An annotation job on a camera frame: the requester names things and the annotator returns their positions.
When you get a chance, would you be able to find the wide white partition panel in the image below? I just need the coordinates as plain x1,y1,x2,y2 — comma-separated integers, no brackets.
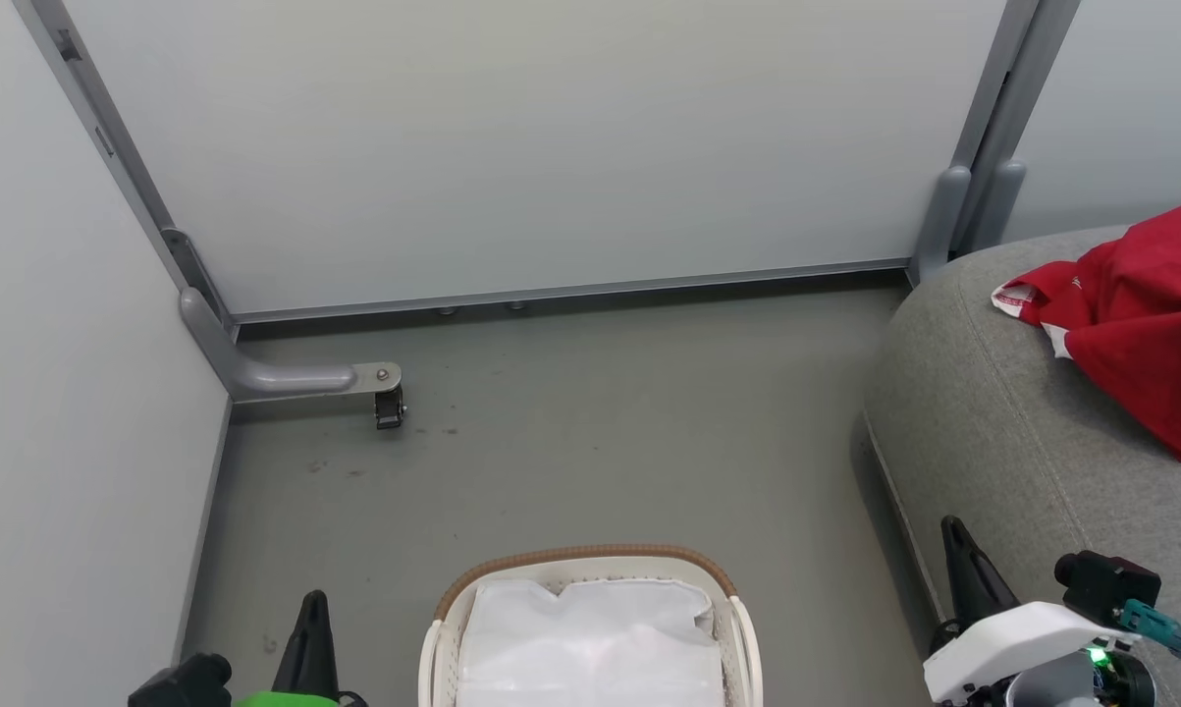
60,0,1008,317

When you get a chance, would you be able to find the teal-plug right camera cable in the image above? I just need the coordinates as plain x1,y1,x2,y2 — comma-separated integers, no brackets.
1117,598,1181,690

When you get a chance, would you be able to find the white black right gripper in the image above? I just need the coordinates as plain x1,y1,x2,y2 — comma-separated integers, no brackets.
923,515,1157,707

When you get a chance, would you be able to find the grey double partition post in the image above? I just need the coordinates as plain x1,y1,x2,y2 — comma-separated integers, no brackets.
907,0,1083,287

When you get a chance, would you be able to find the grey fabric sofa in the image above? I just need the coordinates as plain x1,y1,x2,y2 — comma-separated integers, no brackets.
862,224,1181,707

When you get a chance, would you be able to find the white wicker-rim laundry basket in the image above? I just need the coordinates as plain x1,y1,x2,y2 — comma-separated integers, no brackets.
417,544,765,707

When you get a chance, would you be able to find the grey partition frame post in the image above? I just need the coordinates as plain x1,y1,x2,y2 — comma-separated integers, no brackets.
13,0,240,340

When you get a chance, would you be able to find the grey partition bottom rail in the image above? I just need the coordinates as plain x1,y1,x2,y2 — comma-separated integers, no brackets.
229,257,913,326

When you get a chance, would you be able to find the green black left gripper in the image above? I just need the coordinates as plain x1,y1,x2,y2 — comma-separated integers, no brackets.
234,589,343,707

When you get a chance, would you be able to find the red jersey clothing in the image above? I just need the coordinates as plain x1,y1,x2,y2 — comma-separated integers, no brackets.
991,204,1181,463

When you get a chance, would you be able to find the grey partition foot bracket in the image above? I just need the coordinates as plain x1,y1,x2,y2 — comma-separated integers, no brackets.
179,287,403,405

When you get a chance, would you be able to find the white basket liner cloth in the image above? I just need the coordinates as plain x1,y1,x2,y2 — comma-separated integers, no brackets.
456,576,727,707

